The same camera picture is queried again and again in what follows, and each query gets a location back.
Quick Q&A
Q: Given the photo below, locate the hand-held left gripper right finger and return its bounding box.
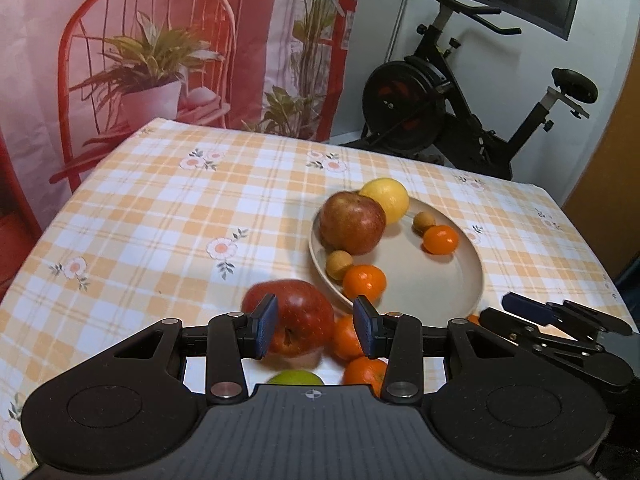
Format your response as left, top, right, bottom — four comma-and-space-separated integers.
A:
353, 296, 521, 405

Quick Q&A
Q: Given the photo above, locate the orange wooden door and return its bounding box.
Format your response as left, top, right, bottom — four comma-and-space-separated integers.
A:
560, 35, 640, 281

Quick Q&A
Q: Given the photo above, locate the metal stand pole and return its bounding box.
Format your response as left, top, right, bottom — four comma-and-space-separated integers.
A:
384, 0, 418, 68

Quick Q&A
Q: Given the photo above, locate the bright red apple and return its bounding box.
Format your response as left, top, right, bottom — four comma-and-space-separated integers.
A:
242, 280, 336, 358

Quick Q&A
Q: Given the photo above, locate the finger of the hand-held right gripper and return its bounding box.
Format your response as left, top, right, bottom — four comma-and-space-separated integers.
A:
479, 307, 608, 361
501, 292, 634, 341

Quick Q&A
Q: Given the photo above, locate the printed pink backdrop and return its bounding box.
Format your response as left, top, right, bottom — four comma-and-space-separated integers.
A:
0, 0, 366, 271

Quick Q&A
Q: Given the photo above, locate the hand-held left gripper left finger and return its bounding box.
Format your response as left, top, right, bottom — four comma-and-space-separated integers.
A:
112, 294, 279, 405

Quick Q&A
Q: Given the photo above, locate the green apple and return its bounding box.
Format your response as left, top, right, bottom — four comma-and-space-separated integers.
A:
265, 370, 325, 387

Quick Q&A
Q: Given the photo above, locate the beige oval plate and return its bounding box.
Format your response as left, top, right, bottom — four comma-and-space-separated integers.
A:
308, 195, 486, 320

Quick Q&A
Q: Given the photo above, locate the dull red apple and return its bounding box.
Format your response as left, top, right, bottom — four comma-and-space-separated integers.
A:
320, 191, 387, 256

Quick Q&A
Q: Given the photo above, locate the small yellow lemon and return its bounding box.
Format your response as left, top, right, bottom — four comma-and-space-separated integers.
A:
359, 177, 411, 225

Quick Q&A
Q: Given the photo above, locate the black exercise bike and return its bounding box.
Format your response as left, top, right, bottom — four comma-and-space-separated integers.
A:
340, 0, 601, 181

